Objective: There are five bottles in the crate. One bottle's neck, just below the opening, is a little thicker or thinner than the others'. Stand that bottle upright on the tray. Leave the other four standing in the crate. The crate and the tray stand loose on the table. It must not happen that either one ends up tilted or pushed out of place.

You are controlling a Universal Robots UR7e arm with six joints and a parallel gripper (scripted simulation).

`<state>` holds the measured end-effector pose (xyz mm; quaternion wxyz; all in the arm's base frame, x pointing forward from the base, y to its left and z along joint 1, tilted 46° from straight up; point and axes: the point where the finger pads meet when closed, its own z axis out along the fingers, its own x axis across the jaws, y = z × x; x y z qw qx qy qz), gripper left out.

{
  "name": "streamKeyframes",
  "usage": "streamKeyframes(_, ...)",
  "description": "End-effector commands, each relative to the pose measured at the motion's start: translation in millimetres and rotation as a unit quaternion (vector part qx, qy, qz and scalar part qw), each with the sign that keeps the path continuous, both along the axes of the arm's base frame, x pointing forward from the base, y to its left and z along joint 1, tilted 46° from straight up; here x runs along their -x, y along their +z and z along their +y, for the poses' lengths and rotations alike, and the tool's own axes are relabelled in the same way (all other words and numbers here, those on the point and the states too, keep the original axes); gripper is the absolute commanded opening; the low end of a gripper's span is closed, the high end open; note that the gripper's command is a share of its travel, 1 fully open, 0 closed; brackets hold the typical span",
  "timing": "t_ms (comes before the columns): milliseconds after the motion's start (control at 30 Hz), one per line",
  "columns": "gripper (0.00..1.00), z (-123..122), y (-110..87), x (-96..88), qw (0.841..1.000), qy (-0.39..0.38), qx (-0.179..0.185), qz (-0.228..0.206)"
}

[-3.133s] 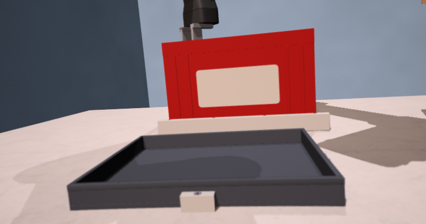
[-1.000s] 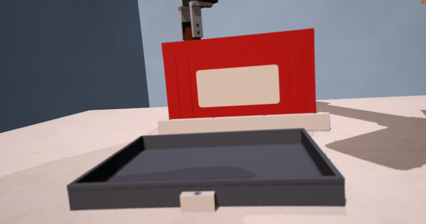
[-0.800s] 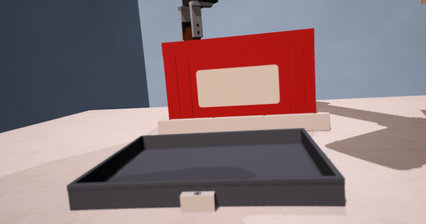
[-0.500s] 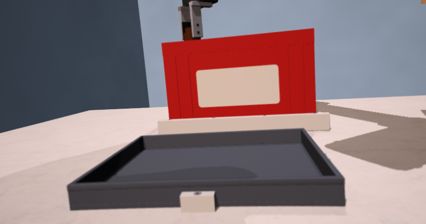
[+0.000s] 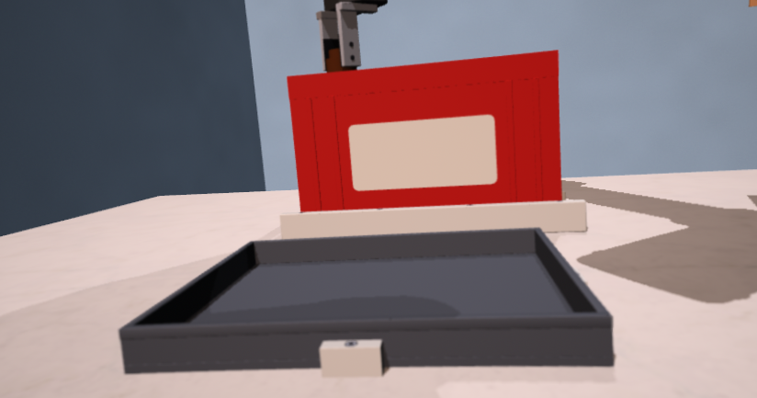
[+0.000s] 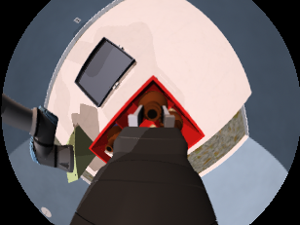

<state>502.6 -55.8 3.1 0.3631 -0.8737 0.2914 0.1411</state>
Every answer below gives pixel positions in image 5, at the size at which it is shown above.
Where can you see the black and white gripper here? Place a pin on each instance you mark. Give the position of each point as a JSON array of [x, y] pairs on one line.
[[347, 39]]

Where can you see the dark grey shallow tray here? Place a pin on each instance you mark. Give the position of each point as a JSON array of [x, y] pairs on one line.
[[427, 296]]

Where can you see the brown bottle with red label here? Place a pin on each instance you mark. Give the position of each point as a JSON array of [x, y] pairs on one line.
[[333, 64]]

